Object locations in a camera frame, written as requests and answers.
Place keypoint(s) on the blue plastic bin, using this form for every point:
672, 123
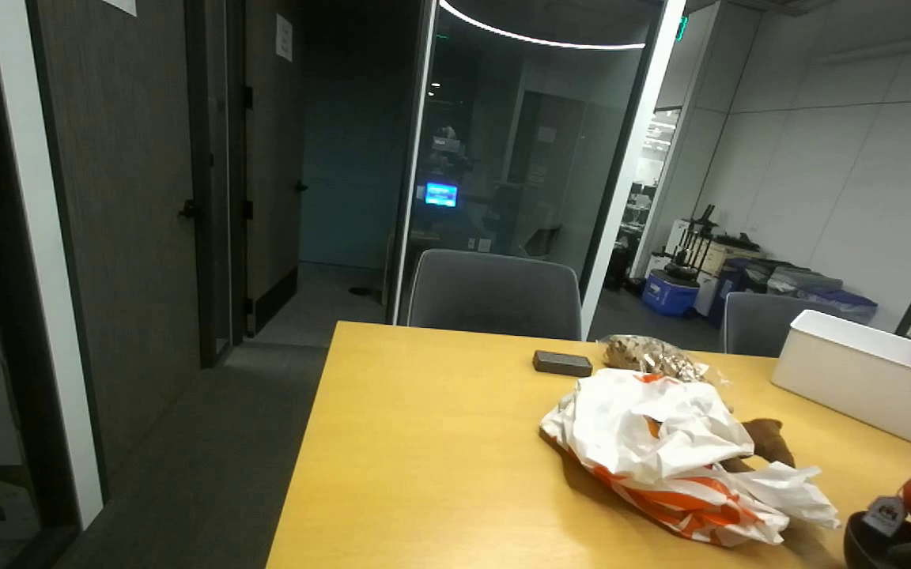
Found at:
672, 294

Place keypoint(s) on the dark door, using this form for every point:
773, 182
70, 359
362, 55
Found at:
268, 160

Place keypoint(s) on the curved ceiling light strip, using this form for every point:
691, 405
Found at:
538, 38

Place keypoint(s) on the white frame post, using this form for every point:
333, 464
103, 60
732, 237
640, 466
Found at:
417, 160
49, 264
631, 179

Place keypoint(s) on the blue lit monitor screen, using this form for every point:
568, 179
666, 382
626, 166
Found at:
440, 193

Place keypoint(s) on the white orange plastic bag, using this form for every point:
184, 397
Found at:
655, 431

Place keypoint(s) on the white rectangular box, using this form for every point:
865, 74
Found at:
856, 383

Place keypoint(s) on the brown plush toy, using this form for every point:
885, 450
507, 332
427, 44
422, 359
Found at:
771, 442

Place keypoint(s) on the clear bag of tan rings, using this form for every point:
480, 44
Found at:
651, 355

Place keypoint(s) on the black phone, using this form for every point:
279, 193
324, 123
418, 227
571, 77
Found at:
561, 364

